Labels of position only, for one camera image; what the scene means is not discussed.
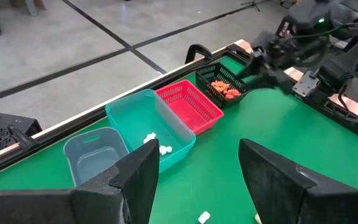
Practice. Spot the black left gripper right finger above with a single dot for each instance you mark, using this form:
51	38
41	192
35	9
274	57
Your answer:
291	202

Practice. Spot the red plastic basket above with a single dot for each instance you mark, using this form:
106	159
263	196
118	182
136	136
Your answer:
191	109

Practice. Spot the grey-blue plastic bin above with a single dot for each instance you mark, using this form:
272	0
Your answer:
95	158

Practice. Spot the small white skeleton figure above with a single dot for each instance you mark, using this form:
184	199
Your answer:
165	150
150	137
204	217

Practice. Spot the teal translucent plastic bin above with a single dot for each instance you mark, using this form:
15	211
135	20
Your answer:
141	115

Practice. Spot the black plastic basket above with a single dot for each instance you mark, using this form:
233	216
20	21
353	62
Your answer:
208	73

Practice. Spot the black curved frame bracket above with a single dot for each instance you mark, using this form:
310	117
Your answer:
197	47
22	138

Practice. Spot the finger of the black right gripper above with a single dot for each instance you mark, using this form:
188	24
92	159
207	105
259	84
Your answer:
269	79

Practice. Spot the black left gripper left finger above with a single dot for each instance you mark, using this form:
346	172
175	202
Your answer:
42	208

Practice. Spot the small orange skeleton figure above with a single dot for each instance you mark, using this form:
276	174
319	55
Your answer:
233	93
220	85

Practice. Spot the small beige plastic skull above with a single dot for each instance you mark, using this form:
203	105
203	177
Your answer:
257	219

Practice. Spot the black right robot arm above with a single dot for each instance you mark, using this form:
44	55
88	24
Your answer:
346	62

